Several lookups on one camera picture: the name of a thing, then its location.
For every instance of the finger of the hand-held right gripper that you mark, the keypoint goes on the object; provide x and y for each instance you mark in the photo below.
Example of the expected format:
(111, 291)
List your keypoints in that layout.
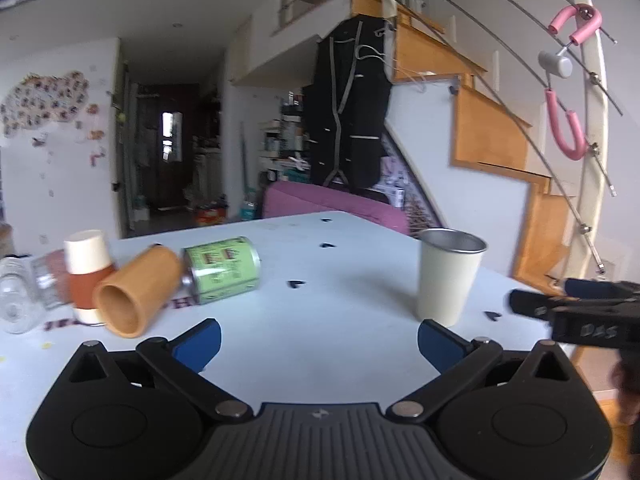
(592, 288)
(534, 303)

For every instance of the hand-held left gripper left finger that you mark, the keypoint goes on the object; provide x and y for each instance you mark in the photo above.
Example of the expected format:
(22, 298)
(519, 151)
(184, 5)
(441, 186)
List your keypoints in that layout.
(201, 344)

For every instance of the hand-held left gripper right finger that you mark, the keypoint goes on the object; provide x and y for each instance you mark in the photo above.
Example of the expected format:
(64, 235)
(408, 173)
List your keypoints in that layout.
(439, 344)

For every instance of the wooden cup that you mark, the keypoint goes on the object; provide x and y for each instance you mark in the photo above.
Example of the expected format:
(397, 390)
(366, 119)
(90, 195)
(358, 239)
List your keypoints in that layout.
(132, 294)

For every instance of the cream metal cup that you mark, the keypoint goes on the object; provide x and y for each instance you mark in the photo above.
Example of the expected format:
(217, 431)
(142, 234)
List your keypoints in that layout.
(448, 280)

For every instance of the orange and white cup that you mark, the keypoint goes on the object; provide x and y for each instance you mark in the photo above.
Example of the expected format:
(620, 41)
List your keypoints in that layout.
(89, 275)

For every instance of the green tin can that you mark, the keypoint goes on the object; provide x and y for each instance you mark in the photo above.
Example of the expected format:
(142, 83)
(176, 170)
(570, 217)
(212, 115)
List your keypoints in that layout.
(223, 270)

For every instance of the large pink foam hook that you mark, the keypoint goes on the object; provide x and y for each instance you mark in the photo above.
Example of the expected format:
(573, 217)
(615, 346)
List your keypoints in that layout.
(570, 132)

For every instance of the pink sofa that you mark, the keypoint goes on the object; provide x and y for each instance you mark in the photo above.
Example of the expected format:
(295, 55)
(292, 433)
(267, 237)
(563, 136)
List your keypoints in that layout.
(330, 205)

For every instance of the wooden staircase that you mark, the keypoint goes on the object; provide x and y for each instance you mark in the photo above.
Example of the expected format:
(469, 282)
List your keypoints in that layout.
(492, 130)

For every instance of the clear plastic bottle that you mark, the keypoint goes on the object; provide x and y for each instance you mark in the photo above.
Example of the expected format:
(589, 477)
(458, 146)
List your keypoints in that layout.
(17, 297)

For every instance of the dark door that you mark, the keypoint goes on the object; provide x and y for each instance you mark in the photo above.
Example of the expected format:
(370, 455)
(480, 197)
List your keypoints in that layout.
(162, 152)

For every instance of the cluttered storage shelf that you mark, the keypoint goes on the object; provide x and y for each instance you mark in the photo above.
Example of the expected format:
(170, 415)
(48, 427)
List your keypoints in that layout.
(281, 155)

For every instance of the grey round knob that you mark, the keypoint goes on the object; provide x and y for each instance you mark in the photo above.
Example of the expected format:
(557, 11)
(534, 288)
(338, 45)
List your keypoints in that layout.
(556, 63)

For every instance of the black hanging garment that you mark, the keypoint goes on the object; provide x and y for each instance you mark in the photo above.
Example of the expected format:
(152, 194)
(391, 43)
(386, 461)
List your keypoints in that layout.
(345, 110)

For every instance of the small pink foam hook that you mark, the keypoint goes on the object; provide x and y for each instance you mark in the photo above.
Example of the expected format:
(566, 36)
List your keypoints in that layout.
(585, 22)

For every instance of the white railing post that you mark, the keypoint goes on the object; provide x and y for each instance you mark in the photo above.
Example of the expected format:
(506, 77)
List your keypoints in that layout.
(592, 125)

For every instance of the wall sticker cluster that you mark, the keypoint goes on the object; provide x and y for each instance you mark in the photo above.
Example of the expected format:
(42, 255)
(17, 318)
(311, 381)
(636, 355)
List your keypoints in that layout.
(42, 100)

